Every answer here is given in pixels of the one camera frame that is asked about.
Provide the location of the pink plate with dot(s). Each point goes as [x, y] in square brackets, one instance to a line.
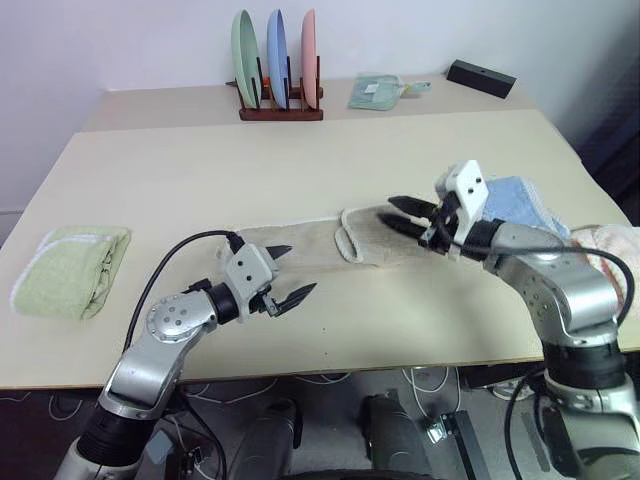
[310, 60]

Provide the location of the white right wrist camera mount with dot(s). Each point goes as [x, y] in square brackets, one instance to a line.
[467, 192]

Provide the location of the folded blue towel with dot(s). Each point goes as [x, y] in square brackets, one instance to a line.
[515, 202]

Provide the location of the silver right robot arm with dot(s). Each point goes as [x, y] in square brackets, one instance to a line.
[565, 295]

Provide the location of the teal cloth pot holder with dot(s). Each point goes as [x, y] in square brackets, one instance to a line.
[372, 92]

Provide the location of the folded green towel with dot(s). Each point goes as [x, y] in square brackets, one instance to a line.
[65, 272]

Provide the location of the pink towel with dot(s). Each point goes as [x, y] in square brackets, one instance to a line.
[620, 245]

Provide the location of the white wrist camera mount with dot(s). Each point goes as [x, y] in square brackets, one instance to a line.
[247, 272]
[467, 192]

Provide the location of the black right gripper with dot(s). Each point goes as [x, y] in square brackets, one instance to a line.
[444, 225]

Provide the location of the brown wooden plate rack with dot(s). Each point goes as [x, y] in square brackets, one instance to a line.
[280, 114]

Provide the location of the blue plate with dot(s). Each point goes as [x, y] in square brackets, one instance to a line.
[276, 55]

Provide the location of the black metal bracket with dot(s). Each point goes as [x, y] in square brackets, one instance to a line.
[462, 442]

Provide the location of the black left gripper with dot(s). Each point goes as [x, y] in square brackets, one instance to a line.
[266, 302]

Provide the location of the black rectangular box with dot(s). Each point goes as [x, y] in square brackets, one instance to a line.
[480, 77]

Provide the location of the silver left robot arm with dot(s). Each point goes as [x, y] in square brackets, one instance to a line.
[165, 320]

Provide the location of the dark rounded shape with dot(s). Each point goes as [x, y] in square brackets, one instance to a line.
[395, 440]
[270, 440]

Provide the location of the green plate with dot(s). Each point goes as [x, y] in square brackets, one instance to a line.
[245, 55]

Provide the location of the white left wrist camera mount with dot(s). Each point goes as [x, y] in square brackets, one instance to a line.
[247, 272]

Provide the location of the beige towel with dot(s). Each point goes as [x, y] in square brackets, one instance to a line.
[310, 245]

